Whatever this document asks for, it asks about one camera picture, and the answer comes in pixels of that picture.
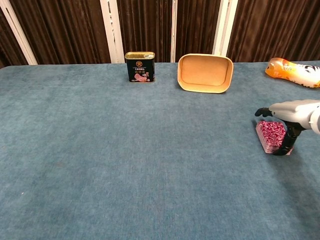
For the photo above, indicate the dark luncheon meat can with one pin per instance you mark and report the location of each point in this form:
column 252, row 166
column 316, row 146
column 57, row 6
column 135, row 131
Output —
column 140, row 67

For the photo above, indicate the pink patterned card deck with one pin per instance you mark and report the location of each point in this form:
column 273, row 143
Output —
column 270, row 133

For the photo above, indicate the orange drink bottle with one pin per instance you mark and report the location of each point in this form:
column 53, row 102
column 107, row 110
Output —
column 295, row 72

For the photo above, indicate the thin white frame post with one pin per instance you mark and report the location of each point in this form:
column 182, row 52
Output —
column 173, row 30

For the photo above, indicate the dark brown curtain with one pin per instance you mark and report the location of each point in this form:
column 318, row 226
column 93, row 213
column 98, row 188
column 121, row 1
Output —
column 62, row 30

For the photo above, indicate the kraft paper bowl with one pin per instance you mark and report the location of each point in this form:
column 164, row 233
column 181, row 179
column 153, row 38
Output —
column 205, row 72

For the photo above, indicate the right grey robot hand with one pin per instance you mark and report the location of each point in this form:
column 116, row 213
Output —
column 297, row 112

